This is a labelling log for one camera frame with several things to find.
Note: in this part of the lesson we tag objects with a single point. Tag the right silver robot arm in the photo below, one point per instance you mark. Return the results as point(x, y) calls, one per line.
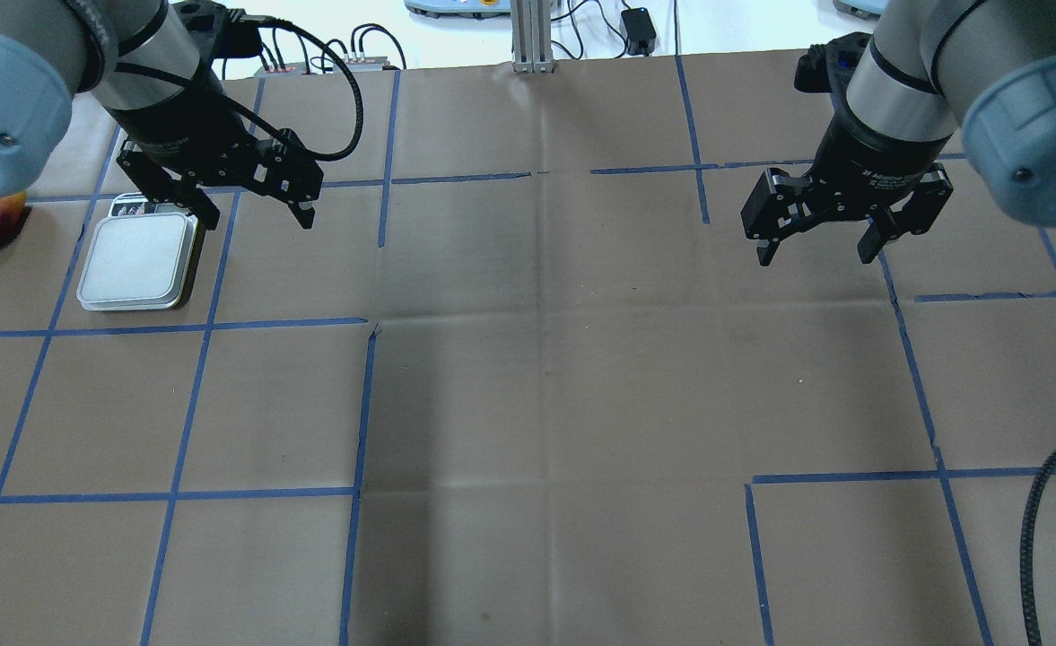
point(984, 70)

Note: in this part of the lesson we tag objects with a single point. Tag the brown paper table cover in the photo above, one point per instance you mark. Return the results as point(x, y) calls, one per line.
point(524, 383)

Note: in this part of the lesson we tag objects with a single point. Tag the aluminium frame post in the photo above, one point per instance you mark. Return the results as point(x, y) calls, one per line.
point(531, 37)

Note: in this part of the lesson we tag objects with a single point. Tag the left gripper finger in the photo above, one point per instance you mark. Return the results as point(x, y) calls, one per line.
point(302, 209)
point(194, 200)

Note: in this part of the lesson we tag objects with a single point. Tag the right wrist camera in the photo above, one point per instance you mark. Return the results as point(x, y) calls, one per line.
point(828, 68)

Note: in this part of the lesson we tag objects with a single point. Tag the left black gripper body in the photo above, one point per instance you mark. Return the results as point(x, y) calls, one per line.
point(185, 126)

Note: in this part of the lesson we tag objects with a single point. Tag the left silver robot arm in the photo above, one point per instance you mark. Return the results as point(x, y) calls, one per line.
point(149, 65)

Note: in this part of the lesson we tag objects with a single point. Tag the silver kitchen scale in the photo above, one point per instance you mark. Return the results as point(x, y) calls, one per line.
point(142, 257)

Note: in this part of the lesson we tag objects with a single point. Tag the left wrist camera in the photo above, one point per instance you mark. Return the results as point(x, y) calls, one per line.
point(219, 32)

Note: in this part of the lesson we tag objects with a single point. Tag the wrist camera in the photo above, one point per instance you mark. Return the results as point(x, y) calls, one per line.
point(828, 68)
point(219, 32)

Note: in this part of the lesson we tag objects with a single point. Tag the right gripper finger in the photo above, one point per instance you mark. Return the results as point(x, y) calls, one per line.
point(881, 230)
point(766, 247)

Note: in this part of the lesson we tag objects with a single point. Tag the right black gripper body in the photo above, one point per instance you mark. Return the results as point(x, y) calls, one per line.
point(864, 148)

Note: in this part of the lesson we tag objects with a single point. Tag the black power adapter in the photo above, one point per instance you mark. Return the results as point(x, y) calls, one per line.
point(639, 32)

